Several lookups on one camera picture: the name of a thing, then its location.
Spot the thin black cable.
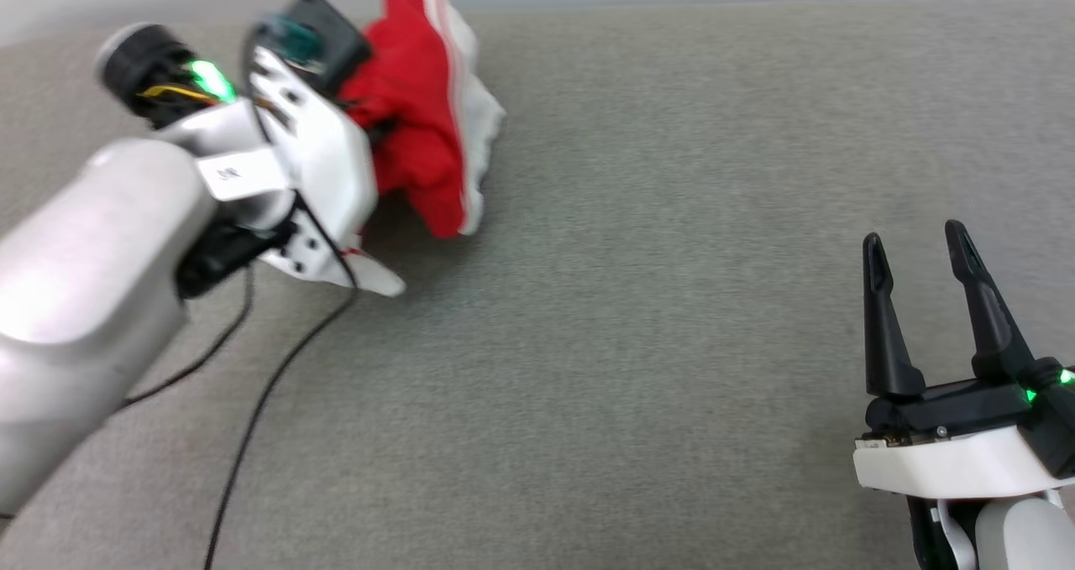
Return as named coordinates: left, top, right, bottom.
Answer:
left=204, top=289, right=360, bottom=570
left=122, top=264, right=257, bottom=410

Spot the red and white shirt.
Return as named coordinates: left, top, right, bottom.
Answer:
left=336, top=0, right=506, bottom=298

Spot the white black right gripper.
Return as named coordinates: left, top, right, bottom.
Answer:
left=852, top=220, right=1075, bottom=500

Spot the grey fabric sofa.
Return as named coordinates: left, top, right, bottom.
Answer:
left=0, top=0, right=1075, bottom=570

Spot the white paper label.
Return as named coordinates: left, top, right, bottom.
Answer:
left=197, top=149, right=295, bottom=201

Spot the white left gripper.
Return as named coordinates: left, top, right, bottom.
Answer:
left=155, top=45, right=380, bottom=290

